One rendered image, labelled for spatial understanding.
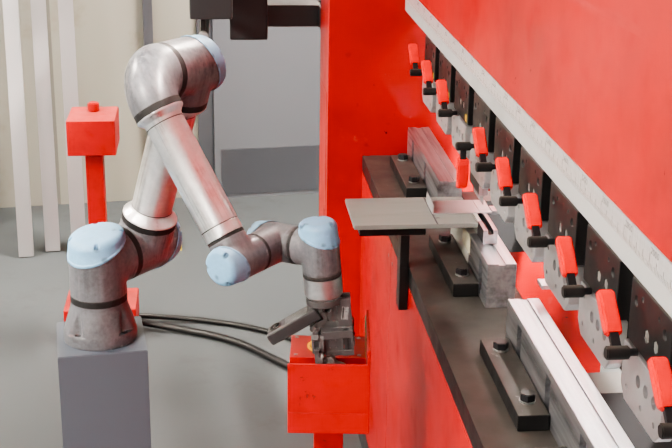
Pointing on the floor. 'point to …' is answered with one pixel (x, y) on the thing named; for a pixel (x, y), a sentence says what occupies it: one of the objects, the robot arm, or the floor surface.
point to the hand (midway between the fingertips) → (321, 389)
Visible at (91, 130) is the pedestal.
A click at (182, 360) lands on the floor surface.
